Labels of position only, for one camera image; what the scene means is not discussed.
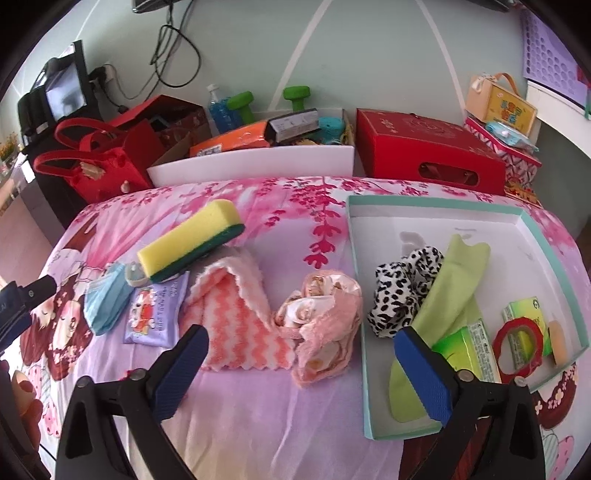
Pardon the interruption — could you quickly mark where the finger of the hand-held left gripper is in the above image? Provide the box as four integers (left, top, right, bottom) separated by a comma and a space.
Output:
13, 274, 58, 306

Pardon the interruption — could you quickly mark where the teal-rimmed white box lid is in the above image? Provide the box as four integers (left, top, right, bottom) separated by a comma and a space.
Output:
346, 194, 579, 441

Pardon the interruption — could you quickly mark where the light blue wipes pack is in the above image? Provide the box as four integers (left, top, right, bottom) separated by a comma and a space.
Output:
485, 121, 539, 153

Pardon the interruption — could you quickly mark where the purple perforated basket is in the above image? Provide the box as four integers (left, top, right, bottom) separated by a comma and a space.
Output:
519, 4, 591, 104

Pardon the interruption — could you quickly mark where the yellow and green sponge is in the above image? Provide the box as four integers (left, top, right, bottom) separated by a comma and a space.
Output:
137, 199, 246, 283

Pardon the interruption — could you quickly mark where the blue water bottle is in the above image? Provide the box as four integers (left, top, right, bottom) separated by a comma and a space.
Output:
205, 84, 236, 134

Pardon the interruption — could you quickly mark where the brown cardboard box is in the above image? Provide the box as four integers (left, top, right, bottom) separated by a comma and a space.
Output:
150, 131, 195, 169

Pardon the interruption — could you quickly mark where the white storage bin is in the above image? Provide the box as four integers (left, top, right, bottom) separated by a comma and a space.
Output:
147, 144, 355, 189

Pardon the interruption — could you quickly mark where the orange box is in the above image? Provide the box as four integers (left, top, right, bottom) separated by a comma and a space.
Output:
189, 121, 271, 158

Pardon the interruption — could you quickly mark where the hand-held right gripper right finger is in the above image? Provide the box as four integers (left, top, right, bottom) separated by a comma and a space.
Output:
393, 327, 548, 480

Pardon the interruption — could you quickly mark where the red and gold packet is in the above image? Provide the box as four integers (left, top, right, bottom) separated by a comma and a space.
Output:
503, 180, 541, 206

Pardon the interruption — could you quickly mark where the purple wet wipes packet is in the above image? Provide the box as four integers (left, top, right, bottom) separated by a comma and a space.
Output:
122, 271, 190, 348

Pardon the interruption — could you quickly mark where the teal plastic item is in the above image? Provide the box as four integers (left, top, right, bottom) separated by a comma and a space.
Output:
318, 115, 347, 145

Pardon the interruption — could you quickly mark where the green tissue pack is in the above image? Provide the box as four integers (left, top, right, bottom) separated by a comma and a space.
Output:
502, 296, 552, 358
431, 320, 502, 384

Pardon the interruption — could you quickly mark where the beige makeup sponge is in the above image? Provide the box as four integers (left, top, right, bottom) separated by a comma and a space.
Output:
548, 320, 568, 366

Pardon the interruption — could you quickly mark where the wall power outlet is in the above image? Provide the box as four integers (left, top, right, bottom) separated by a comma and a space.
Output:
90, 65, 116, 88

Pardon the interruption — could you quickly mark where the white shelf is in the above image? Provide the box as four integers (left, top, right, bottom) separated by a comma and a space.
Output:
526, 80, 591, 139

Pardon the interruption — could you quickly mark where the pink printed bedsheet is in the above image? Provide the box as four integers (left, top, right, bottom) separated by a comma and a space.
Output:
16, 175, 591, 480

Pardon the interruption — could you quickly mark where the leopard print scrunchie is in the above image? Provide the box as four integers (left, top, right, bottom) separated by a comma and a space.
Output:
367, 247, 446, 340

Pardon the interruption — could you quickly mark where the red tote bag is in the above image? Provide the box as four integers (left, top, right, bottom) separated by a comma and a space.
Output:
32, 117, 155, 204

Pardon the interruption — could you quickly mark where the yellow gift box with handle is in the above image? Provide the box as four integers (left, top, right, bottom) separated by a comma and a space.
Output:
465, 71, 539, 137

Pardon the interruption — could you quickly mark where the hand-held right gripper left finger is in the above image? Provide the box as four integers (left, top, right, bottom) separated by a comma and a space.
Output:
55, 324, 209, 480

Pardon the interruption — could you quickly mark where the red white patterned box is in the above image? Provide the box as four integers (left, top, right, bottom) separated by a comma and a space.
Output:
464, 116, 543, 183

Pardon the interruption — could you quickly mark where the dark red open box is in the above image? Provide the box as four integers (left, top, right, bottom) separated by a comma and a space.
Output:
104, 95, 208, 162

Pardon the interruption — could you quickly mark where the green dumbbell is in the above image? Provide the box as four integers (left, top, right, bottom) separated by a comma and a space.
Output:
283, 86, 311, 114
226, 91, 256, 124

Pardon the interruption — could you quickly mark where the light blue sock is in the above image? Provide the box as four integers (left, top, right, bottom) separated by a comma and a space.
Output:
84, 261, 148, 336

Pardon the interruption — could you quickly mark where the black monitor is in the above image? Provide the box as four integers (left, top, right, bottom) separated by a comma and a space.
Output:
18, 41, 90, 134

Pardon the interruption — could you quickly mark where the peach frilly cloth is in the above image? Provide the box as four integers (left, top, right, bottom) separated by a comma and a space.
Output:
273, 271, 363, 388

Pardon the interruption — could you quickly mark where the red ring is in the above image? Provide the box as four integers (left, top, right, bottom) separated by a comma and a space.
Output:
492, 316, 548, 376

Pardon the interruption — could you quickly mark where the light green cloth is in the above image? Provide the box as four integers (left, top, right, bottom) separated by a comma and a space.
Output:
388, 233, 491, 423

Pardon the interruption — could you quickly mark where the person's left hand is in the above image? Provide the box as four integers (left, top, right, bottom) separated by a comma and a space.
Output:
0, 360, 43, 455

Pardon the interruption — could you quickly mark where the black cable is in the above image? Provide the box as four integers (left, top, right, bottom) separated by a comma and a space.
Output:
106, 0, 201, 100

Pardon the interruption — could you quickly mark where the pink white striped cloth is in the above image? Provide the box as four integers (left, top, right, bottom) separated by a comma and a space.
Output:
180, 249, 296, 372

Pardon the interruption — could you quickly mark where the black and grey box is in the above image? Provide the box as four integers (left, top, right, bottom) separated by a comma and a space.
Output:
268, 108, 321, 144

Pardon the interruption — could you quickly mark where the red gift box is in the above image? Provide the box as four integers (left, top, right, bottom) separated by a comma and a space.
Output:
355, 108, 507, 195

